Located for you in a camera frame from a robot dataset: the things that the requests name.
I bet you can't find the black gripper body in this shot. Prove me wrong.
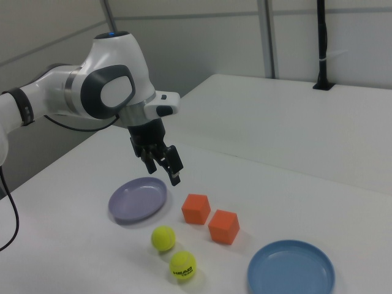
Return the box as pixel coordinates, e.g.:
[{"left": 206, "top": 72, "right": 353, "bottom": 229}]
[{"left": 127, "top": 119, "right": 168, "bottom": 157}]

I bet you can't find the plain yellow tennis ball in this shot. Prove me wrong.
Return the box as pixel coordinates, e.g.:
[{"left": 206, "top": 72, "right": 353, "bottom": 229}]
[{"left": 151, "top": 225, "right": 176, "bottom": 252}]

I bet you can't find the blue plate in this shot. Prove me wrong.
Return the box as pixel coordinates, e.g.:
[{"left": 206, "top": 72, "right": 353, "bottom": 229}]
[{"left": 246, "top": 239, "right": 336, "bottom": 294}]

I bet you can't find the orange cube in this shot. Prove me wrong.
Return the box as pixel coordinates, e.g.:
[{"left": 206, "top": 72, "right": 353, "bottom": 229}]
[
  {"left": 181, "top": 194, "right": 212, "bottom": 226},
  {"left": 208, "top": 209, "right": 240, "bottom": 246}
]

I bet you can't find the yellow tennis ball HEAD print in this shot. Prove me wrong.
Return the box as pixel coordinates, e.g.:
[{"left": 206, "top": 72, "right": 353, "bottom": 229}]
[{"left": 169, "top": 251, "right": 197, "bottom": 279}]

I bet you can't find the white cable tie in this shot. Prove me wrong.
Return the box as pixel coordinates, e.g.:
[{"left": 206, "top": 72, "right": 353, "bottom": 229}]
[{"left": 318, "top": 48, "right": 349, "bottom": 62}]

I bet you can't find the grey partition post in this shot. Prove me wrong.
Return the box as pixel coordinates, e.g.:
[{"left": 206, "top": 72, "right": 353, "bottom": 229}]
[
  {"left": 102, "top": 0, "right": 117, "bottom": 33},
  {"left": 262, "top": 0, "right": 276, "bottom": 79}
]

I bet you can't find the purple plate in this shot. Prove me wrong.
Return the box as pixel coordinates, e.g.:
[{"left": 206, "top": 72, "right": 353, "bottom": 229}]
[{"left": 108, "top": 176, "right": 168, "bottom": 227}]

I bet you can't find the black camera pole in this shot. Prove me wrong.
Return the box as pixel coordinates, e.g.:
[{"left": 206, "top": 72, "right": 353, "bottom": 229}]
[{"left": 312, "top": 0, "right": 335, "bottom": 91}]

